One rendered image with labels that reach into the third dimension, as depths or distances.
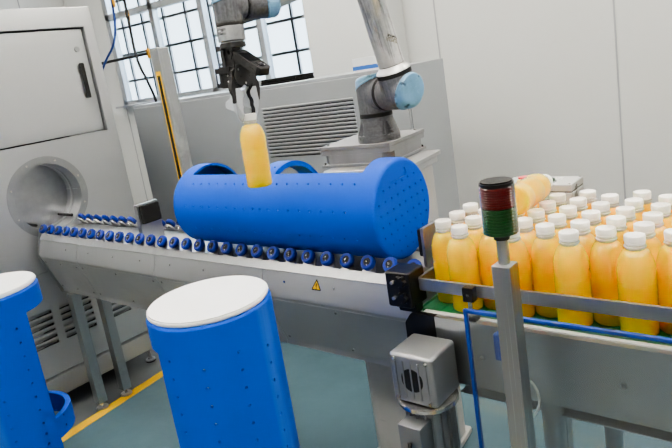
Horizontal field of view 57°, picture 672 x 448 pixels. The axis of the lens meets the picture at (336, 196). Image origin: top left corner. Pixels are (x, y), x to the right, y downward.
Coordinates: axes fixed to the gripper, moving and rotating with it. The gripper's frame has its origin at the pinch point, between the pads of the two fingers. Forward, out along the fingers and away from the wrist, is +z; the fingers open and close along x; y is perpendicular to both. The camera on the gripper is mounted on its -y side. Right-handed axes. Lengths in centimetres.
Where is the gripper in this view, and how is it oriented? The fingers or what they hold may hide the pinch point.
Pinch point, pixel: (249, 116)
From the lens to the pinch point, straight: 171.7
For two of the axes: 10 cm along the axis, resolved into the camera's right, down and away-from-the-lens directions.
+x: -6.4, 2.3, -7.3
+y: -7.5, -0.2, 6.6
